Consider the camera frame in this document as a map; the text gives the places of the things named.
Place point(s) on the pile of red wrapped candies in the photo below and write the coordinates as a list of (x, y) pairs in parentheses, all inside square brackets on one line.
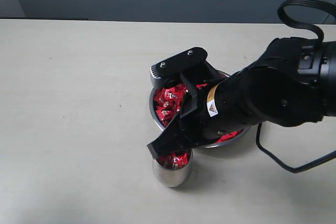
[(165, 103)]

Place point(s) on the round steel bowl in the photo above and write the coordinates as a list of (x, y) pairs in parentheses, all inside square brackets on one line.
[(153, 119)]

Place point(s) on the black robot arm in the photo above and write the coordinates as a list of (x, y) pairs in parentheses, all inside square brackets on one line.
[(291, 83)]

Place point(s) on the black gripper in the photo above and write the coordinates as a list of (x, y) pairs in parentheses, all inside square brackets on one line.
[(213, 107)]

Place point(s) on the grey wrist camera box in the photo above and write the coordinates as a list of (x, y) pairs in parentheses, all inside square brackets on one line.
[(189, 65)]

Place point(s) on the stainless steel cup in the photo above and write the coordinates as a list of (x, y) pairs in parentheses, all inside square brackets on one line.
[(172, 178)]

